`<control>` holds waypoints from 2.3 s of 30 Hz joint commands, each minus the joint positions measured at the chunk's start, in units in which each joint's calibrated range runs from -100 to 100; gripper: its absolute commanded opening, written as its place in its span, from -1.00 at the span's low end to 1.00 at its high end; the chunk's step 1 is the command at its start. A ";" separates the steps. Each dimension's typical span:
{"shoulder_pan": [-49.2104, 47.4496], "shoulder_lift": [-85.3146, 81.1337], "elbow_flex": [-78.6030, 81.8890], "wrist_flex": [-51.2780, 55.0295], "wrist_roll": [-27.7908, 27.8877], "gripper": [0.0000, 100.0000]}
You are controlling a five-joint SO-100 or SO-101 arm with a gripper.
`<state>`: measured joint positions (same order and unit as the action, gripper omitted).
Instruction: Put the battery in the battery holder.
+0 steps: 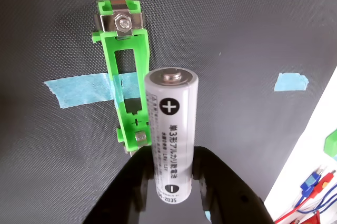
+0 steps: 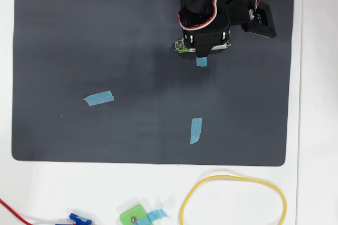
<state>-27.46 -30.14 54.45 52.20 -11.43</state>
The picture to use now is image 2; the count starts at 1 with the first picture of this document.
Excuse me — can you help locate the green battery holder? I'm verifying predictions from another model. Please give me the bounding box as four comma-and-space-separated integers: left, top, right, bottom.
173, 39, 233, 54

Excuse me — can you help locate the red wire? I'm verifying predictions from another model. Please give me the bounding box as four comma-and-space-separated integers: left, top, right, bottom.
0, 198, 34, 225

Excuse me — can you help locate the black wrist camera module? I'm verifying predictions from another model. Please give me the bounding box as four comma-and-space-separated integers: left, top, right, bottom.
232, 0, 277, 40

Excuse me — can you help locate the white red black servo cable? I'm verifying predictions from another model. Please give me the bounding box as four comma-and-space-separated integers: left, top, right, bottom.
177, 0, 228, 31

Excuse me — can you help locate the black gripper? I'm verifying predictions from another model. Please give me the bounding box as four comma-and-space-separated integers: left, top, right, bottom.
178, 0, 251, 59

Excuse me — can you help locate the blue masking tape piece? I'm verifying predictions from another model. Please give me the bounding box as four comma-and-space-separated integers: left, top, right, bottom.
144, 208, 169, 225
83, 90, 115, 107
189, 118, 203, 146

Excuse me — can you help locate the dark grey textured mat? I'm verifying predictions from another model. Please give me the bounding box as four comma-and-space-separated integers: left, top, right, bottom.
11, 0, 296, 167

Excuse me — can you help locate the small green printed block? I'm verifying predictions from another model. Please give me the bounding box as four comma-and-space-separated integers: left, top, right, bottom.
119, 203, 148, 225

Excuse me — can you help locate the yellow cable loop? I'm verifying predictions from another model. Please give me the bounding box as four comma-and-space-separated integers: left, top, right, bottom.
179, 174, 288, 225

